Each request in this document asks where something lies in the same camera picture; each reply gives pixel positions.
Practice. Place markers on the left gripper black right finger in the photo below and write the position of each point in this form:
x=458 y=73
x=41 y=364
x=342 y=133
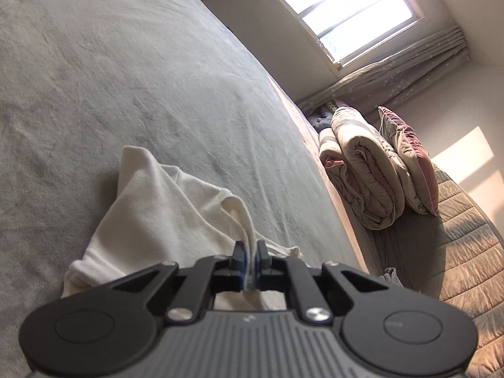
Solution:
x=326 y=293

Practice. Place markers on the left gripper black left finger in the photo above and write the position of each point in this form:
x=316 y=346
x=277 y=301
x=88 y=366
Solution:
x=171 y=291

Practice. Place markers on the cream white sweatshirt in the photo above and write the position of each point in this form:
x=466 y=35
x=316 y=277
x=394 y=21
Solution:
x=160 y=214

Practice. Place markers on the rolled beige pink quilt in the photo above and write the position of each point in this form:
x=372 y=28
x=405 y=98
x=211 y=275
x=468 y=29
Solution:
x=362 y=168

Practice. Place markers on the grey quilted headboard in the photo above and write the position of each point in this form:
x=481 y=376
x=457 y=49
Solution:
x=455 y=256

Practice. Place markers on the pink beige pillow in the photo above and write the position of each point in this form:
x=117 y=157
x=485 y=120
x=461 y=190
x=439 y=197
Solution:
x=413 y=154

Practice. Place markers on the right beige curtain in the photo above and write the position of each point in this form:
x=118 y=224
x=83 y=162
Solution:
x=396 y=78

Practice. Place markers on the grey bed sheet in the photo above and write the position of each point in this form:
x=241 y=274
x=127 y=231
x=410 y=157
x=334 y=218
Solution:
x=81 y=79

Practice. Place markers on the window with white frame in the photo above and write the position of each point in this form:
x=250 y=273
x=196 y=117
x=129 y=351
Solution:
x=346 y=30

